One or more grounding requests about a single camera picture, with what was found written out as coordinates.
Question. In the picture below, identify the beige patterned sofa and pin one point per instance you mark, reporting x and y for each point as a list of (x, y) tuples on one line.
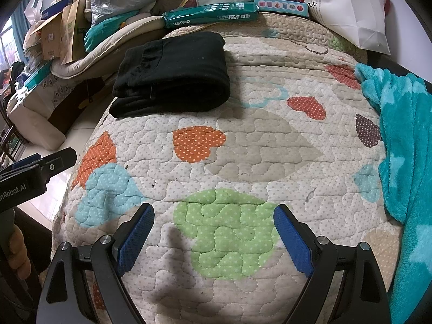
[(44, 113)]

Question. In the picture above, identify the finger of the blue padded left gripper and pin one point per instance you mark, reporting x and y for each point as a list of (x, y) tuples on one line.
[(20, 163)]

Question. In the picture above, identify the teal folded cloth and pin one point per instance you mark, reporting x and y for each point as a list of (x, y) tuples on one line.
[(101, 31)]

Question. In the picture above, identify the person's left hand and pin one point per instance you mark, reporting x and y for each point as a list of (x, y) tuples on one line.
[(18, 258)]

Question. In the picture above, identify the teal deli paper pack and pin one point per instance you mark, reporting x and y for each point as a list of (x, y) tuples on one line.
[(211, 13)]

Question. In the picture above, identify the black pants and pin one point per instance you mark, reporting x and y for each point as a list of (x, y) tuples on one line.
[(180, 74)]

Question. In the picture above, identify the teal fleece blanket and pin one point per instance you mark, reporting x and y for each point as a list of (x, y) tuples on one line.
[(404, 108)]

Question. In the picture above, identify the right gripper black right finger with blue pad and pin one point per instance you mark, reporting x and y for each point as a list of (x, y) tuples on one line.
[(362, 296)]

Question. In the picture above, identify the cream quilted cushion pad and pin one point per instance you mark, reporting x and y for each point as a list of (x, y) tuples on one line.
[(107, 56)]

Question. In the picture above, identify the brown cardboard box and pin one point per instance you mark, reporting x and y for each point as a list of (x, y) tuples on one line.
[(61, 36)]

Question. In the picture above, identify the quilted heart pattern bedspread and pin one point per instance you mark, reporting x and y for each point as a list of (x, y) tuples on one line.
[(296, 130)]

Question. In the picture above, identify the white paper shopping bag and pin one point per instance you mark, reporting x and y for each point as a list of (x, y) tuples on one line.
[(361, 22)]

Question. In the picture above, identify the white plastic bag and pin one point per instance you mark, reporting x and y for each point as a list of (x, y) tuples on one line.
[(33, 11)]

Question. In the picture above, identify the light blue shapes toy box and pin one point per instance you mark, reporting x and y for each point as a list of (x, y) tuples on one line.
[(283, 7)]

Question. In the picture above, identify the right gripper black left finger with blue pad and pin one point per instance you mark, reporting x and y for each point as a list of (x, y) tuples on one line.
[(66, 295)]

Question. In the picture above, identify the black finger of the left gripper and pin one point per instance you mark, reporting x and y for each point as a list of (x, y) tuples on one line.
[(52, 164)]

